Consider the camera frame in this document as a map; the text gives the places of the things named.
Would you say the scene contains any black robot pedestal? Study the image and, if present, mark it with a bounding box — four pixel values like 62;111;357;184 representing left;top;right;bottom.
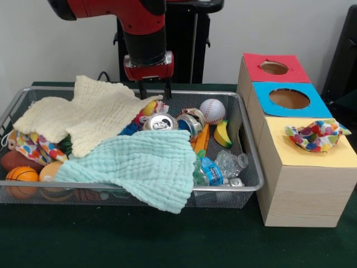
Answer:
113;0;225;84

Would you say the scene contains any colourful dotted cloth bag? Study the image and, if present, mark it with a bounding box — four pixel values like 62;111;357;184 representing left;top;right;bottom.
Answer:
284;118;351;154
8;131;69;165

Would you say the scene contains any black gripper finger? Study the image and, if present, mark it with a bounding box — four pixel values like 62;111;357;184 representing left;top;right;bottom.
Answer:
163;79;173;100
138;80;148;101

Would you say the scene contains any small brown football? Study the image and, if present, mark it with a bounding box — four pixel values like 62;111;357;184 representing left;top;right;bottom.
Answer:
0;150;45;174

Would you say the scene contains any dark green table cloth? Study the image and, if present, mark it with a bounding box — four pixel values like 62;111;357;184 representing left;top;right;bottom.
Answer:
333;92;357;119
0;80;357;268

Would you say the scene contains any yellow foam banana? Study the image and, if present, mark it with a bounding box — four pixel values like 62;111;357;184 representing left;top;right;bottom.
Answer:
213;120;233;148

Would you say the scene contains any white baseball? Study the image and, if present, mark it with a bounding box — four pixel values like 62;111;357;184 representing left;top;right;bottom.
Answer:
199;98;226;125

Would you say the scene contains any black upright panel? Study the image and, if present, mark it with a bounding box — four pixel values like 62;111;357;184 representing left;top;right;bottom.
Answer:
322;4;357;97

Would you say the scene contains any crushed printed can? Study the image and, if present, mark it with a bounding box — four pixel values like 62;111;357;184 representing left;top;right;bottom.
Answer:
177;108;206;142

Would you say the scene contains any crushed bottle with blue label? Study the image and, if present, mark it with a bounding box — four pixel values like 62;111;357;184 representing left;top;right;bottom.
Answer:
194;155;225;186

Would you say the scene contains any mint waffle cloth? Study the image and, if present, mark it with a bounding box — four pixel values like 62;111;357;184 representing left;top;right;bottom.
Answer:
54;130;198;214

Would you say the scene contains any peach foam ball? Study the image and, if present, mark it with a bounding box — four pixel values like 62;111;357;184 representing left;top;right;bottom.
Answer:
38;161;65;193

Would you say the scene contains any wooden box with three holes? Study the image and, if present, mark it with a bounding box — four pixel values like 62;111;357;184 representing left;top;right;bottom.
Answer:
236;52;357;228

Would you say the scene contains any small orange basketball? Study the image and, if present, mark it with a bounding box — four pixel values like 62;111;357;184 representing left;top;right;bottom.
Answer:
4;166;40;199

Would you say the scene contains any crushed silver can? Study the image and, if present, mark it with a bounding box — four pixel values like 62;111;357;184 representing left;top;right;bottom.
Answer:
143;113;179;131

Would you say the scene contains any shallow wire mesh bin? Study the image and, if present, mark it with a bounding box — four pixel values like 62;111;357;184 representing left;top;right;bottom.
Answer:
0;85;265;209

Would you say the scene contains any orange toy carrot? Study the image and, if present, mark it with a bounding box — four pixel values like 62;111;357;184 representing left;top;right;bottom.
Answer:
191;123;210;157

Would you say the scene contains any clear crushed bottle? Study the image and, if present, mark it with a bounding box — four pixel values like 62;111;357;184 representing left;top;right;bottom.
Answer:
214;150;249;179

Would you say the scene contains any cream waffle cloth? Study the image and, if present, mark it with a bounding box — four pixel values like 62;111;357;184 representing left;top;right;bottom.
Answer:
12;75;164;157

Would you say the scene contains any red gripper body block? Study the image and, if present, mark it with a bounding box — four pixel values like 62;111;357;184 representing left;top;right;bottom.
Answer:
123;59;175;82

